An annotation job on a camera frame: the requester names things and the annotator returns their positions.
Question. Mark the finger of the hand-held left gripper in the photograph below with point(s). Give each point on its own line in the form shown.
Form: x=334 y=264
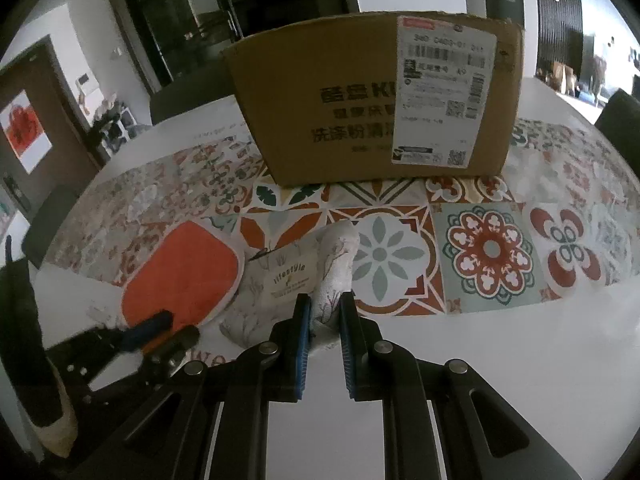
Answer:
x=147 y=330
x=175 y=341

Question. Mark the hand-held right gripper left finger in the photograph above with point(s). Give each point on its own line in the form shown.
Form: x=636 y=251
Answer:
x=302 y=350

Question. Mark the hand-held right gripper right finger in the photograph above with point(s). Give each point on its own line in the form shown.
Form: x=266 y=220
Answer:
x=347 y=350

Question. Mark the orange pot holder cloth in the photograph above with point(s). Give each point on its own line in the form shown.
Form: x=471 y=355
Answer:
x=185 y=270

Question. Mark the white floral fabric pouch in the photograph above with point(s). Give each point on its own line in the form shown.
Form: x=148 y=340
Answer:
x=340 y=245

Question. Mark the brown cardboard box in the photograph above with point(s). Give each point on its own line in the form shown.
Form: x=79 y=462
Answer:
x=310 y=70

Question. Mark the dark dining chair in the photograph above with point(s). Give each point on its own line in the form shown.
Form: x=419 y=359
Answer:
x=185 y=102
x=622 y=120
x=50 y=225

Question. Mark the floral patterned table mat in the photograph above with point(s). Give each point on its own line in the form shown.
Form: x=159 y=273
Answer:
x=490 y=250

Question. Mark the shoe rack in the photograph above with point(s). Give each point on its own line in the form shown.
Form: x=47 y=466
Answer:
x=115 y=122

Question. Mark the red and white door poster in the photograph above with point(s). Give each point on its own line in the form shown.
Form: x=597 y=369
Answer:
x=25 y=130

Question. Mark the brown wooden door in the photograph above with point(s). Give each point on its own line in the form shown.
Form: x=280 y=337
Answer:
x=55 y=75

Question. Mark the black framed glass sliding door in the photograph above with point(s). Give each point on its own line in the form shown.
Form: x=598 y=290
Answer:
x=175 y=20

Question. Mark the white wall control panel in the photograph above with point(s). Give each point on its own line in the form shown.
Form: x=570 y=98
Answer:
x=83 y=79

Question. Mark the dark slatted wall panel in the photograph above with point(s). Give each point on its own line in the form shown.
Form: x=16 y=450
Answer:
x=560 y=35

